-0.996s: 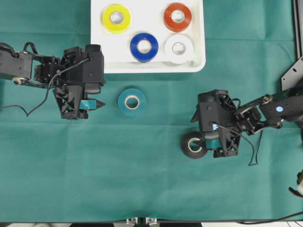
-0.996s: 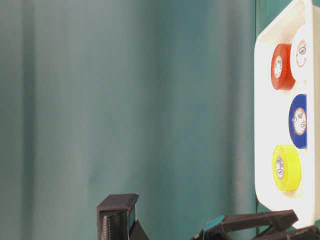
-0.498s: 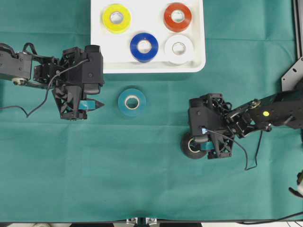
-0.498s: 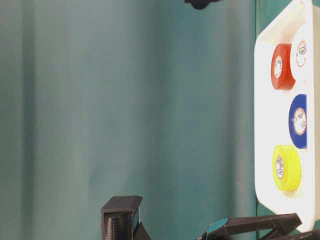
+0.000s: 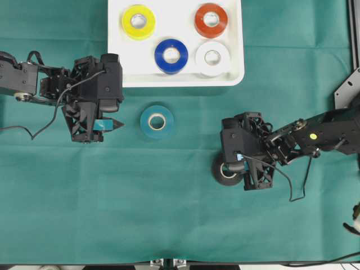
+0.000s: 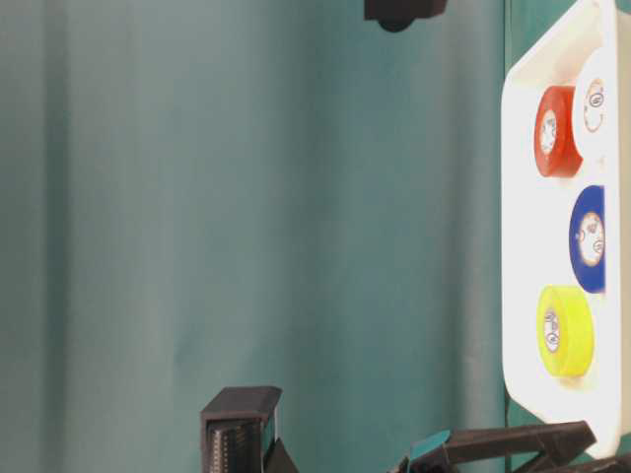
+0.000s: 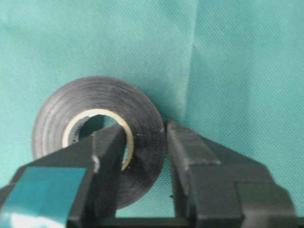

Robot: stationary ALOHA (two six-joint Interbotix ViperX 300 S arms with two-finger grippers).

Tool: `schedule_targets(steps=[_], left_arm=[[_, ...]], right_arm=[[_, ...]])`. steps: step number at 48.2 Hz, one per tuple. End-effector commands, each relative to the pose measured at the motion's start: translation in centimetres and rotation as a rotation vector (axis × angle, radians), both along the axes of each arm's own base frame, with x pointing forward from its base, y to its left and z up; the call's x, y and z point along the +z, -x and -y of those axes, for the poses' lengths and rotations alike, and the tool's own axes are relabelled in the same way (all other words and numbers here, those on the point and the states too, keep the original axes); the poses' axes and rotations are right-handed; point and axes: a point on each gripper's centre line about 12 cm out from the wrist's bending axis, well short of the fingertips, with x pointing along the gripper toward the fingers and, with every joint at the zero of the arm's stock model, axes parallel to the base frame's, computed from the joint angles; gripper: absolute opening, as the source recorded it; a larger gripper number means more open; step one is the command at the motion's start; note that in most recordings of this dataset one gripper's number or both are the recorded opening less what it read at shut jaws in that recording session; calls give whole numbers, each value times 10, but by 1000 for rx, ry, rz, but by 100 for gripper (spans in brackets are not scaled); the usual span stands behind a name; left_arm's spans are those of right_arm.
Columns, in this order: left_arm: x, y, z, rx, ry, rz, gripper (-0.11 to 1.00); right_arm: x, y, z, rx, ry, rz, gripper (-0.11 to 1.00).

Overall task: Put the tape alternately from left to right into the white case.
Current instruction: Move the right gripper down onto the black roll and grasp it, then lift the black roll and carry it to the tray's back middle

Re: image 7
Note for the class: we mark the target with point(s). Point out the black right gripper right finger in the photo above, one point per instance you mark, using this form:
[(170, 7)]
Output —
[(217, 187)]

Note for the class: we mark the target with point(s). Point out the black tape roll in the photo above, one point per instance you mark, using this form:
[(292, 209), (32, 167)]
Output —
[(96, 102)]

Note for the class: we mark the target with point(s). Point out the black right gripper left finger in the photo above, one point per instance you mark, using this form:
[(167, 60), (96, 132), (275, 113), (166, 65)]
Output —
[(73, 187)]

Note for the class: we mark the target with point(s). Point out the green table cloth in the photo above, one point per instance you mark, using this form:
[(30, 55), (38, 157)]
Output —
[(232, 70)]

